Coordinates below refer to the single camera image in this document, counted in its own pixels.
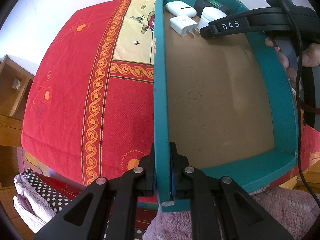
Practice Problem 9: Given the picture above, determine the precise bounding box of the wooden shelf cabinet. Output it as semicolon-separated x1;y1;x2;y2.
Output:
0;55;34;189

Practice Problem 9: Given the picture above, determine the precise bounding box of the polka dot folded cloth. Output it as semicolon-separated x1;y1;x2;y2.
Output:
13;168;72;233

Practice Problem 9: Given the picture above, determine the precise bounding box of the black cable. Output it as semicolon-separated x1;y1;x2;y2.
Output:
280;0;320;205

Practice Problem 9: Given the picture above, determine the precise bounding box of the teal cardboard box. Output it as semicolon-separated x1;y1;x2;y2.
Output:
153;0;298;212

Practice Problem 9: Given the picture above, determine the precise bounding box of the white earbuds case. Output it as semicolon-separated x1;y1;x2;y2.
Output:
165;1;197;18

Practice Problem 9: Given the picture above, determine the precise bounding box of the red patterned bedspread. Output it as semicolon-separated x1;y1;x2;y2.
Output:
19;0;320;205

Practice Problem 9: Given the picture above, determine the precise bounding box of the white plug charger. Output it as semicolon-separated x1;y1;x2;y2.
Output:
169;15;200;37

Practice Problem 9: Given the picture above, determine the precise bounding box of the pink fluffy blanket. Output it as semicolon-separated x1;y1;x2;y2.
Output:
142;186;320;240

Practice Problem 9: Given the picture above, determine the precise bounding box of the white round jar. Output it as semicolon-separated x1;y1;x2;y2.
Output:
197;7;227;30

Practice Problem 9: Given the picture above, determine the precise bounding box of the person's right hand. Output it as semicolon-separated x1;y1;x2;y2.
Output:
278;43;320;89

